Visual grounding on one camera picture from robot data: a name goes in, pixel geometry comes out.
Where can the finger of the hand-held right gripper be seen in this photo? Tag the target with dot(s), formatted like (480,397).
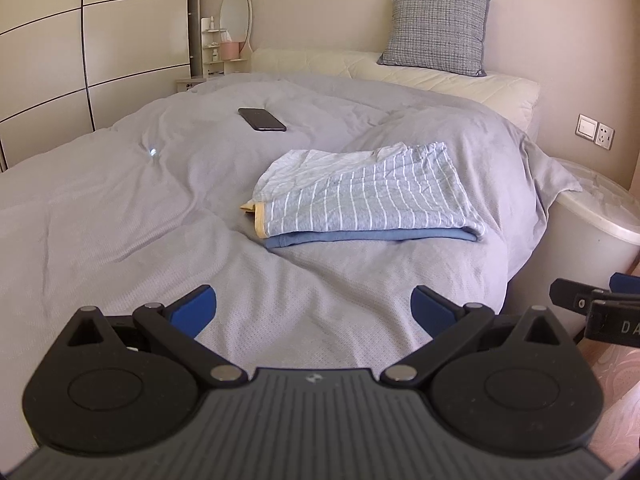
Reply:
(627,284)
(570,295)

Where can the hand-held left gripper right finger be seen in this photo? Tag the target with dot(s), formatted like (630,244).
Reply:
(432,310)

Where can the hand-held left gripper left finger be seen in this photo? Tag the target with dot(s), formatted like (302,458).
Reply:
(192,310)

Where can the blue garment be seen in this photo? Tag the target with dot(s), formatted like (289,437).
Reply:
(350,238)

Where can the striped T-shirt with yellow collar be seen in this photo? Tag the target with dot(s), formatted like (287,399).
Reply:
(375,200)

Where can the white round bin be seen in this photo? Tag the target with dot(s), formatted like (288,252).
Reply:
(585,240)

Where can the pink patterned rug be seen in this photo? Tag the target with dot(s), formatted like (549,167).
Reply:
(620,385)

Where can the bed with white duvet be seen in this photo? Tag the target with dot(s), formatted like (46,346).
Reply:
(125,210)

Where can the black smartphone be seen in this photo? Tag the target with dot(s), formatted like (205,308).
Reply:
(262,119)

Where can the vanity shelf with oval mirror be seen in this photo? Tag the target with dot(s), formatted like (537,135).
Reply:
(199,80)

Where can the small white tiered shelf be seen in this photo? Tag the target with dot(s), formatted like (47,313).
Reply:
(210,60)

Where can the pink round box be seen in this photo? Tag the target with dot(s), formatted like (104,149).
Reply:
(230,50)

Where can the white tissue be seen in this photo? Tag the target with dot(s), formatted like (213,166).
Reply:
(227,36)

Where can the grey woven pillow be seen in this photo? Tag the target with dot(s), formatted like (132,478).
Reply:
(435,30)

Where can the cream sliding-door wardrobe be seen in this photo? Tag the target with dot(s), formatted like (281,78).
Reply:
(50,60)

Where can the oval standing mirror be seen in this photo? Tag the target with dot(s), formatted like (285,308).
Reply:
(235,10)

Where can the white wall socket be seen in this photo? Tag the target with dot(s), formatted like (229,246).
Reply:
(605,137)

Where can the white rocker wall switch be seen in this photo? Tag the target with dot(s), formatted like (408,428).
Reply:
(586,126)

